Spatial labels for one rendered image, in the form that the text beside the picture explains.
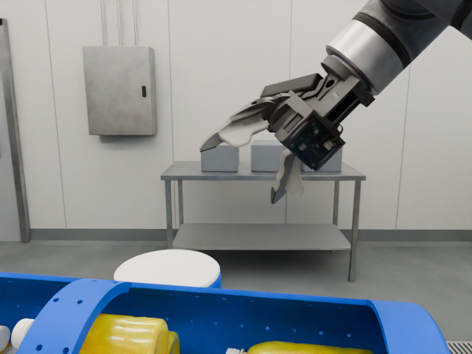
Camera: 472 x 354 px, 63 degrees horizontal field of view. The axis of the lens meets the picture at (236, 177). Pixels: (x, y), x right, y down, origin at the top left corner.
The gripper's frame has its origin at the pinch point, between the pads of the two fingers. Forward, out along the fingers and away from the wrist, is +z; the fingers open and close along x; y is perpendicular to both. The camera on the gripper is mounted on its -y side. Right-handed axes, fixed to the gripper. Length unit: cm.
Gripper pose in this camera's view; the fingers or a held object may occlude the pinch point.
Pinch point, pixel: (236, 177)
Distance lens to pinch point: 54.5
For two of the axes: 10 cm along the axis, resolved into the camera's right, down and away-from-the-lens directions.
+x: 6.8, 5.0, 5.4
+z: -6.8, 7.0, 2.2
